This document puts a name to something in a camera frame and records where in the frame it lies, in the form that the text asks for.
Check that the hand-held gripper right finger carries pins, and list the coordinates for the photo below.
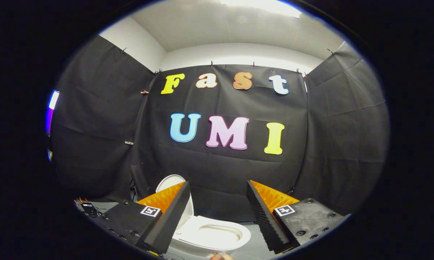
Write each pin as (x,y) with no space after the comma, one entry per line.
(265,220)

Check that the black backdrop cloth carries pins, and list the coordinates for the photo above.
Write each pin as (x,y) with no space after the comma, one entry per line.
(220,169)

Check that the small black device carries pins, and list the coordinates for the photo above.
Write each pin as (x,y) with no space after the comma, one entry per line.
(89,209)

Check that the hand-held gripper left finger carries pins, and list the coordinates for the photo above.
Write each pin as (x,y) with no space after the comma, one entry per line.
(170,220)

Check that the white toilet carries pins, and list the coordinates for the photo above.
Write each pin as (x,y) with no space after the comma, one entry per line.
(216,234)

